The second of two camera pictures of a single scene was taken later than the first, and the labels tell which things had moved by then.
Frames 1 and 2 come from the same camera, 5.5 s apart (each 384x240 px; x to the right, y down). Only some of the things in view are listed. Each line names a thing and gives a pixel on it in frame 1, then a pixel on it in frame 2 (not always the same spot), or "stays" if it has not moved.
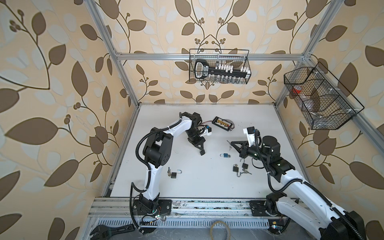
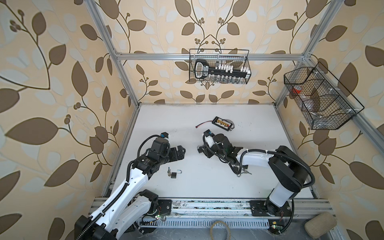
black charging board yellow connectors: (226, 124) stays
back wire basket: (226, 66) stays
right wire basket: (325, 102) stays
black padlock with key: (172, 174) stays
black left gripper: (197, 143) to (181, 156)
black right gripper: (243, 149) to (204, 150)
